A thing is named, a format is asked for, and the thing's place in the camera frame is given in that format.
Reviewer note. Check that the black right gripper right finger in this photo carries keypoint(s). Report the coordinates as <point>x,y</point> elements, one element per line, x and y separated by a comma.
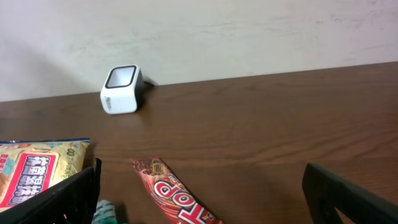
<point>327,194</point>

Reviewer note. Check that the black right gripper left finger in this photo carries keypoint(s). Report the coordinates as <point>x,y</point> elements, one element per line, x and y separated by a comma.
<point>72,200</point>

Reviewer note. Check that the blue mouthwash bottle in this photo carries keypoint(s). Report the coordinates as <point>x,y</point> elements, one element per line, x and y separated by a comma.
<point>105,213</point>

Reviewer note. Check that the yellow snack bag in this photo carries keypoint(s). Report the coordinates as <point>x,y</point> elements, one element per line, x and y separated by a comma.
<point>30,167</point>

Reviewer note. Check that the red chocolate bar wrapper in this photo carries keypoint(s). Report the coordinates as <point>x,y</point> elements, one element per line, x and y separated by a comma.
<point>170,194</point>

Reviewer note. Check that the white barcode scanner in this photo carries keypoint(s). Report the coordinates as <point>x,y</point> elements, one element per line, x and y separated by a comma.
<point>123,90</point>

